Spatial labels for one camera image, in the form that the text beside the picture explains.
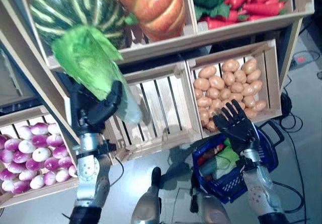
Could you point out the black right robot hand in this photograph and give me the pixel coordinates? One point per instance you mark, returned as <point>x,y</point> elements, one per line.
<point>239,128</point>

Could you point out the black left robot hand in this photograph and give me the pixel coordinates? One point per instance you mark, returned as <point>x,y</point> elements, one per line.
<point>100,113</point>

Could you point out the blue plastic shopping basket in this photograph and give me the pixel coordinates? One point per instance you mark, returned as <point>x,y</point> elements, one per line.
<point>269,156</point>

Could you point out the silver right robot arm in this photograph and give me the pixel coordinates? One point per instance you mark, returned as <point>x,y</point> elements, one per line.
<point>261,188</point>

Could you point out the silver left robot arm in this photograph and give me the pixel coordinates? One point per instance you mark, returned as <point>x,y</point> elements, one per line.
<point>90,173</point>

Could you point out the tan potato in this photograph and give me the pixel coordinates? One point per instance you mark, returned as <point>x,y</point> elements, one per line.
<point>203,117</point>
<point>201,83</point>
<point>242,105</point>
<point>216,82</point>
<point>211,125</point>
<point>228,78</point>
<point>249,101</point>
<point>204,102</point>
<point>249,66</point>
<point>236,96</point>
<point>230,65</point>
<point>240,76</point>
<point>207,71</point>
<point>213,93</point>
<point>250,113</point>
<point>236,87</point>
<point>260,105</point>
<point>224,93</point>
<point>198,93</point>
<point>212,113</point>
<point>256,86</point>
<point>216,104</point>
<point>249,89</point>
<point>253,75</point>

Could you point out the brown potato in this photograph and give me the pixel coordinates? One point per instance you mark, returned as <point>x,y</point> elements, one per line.
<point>211,152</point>

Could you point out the purple white onion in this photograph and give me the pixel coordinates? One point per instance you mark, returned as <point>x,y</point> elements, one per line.
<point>26,146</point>
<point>65,162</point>
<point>32,164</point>
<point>54,128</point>
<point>72,171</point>
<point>39,141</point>
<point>49,178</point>
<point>54,140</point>
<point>37,182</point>
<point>25,132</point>
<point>21,156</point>
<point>39,129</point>
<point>60,152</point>
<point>26,175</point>
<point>51,164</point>
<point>7,175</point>
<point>6,156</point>
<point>62,175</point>
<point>16,167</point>
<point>2,141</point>
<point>41,154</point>
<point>12,144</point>

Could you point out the red bell pepper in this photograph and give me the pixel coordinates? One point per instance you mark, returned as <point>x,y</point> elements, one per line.
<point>201,159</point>

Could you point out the silver right robot leg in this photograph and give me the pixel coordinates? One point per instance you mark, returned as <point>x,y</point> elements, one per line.
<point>213,209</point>

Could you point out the wooden display shelf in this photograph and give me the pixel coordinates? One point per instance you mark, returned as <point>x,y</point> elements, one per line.
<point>27,65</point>

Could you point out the grey power strip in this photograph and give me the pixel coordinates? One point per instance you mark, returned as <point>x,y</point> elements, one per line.
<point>302,58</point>

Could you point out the green striped pumpkin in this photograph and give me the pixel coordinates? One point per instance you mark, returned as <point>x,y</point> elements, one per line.
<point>75,5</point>

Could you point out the small orange ribbed pumpkin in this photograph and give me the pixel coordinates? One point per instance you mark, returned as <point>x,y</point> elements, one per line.
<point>151,7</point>

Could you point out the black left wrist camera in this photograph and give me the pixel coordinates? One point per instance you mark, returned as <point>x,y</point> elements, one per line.
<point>108,146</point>

